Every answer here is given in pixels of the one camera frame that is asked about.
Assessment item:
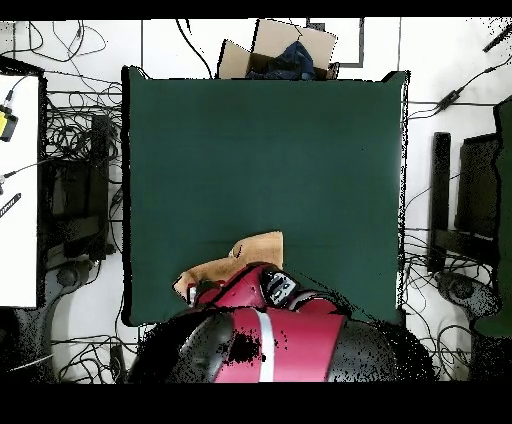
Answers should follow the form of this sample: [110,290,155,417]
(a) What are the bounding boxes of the tangled black cables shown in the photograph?
[399,227,481,382]
[40,71,124,169]

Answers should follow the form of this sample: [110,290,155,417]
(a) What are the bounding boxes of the tan terry towel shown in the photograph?
[172,230,285,305]

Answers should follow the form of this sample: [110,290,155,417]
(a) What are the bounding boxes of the black metal stand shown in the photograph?
[41,113,114,263]
[427,131,502,274]

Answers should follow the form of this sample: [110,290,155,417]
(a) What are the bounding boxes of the white desk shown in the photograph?
[0,73,42,309]

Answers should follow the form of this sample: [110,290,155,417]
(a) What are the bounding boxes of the dark blue garment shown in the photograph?
[245,40,317,81]

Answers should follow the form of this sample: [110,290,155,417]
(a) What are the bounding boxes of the yellow and black device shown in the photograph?
[0,104,20,143]

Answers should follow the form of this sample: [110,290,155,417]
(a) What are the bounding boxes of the black floor equipment lump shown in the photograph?
[50,259,94,290]
[434,270,502,322]

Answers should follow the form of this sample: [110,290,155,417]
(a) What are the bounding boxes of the black rod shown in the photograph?
[481,23,512,54]

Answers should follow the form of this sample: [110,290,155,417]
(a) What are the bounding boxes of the dark green covered furniture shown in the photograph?
[474,95,512,338]

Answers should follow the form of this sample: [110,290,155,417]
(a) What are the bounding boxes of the black ruler strip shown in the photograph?
[0,192,22,220]

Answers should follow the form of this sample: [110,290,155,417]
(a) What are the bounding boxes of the dark green table cloth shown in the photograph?
[121,65,409,327]

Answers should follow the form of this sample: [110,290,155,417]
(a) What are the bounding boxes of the black power adapter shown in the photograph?
[434,88,465,115]

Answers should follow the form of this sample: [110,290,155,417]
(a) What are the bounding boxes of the open cardboard box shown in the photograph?
[217,18,340,81]

